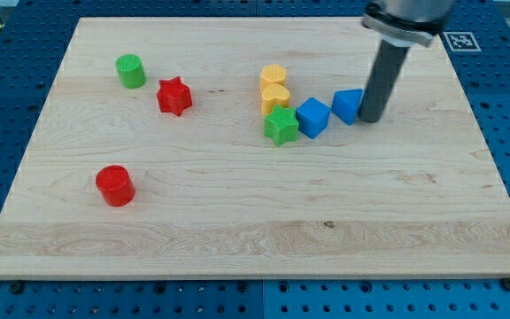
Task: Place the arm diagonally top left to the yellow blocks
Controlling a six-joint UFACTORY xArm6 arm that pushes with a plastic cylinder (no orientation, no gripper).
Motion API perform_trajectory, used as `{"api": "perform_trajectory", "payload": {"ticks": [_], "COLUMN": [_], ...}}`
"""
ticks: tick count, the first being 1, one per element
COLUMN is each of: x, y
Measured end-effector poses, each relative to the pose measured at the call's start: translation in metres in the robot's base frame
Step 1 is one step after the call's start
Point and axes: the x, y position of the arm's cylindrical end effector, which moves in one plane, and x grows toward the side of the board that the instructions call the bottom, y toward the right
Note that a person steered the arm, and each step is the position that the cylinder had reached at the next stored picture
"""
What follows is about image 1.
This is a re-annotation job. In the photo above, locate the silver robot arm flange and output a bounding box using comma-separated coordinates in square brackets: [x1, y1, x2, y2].
[362, 0, 454, 48]

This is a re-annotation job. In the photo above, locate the green star block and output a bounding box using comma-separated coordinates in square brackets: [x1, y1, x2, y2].
[263, 105, 299, 147]

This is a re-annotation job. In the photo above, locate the yellow heart block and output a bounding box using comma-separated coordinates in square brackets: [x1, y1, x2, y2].
[261, 83, 291, 116]

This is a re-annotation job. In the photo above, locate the blue cube block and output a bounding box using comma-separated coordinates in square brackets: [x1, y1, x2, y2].
[296, 97, 330, 139]

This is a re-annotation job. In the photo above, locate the yellow pentagon block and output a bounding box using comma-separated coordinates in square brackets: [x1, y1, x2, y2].
[259, 64, 287, 92]

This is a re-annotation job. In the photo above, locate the wooden board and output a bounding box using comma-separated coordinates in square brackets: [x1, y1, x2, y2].
[0, 17, 510, 281]

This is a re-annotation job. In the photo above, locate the red star block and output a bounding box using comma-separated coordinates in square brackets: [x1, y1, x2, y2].
[157, 76, 193, 116]

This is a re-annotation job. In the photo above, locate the blue triangle block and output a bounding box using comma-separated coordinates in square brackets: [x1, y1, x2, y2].
[331, 89, 363, 126]

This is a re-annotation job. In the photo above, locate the red cylinder block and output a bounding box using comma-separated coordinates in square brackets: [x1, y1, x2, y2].
[95, 165, 136, 206]

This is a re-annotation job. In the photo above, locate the green cylinder block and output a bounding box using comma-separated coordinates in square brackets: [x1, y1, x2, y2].
[115, 54, 146, 89]

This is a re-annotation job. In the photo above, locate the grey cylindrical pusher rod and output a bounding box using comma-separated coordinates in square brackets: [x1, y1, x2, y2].
[358, 40, 409, 123]

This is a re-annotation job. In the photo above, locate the white fiducial marker tag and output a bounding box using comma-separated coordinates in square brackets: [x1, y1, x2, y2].
[443, 31, 481, 52]

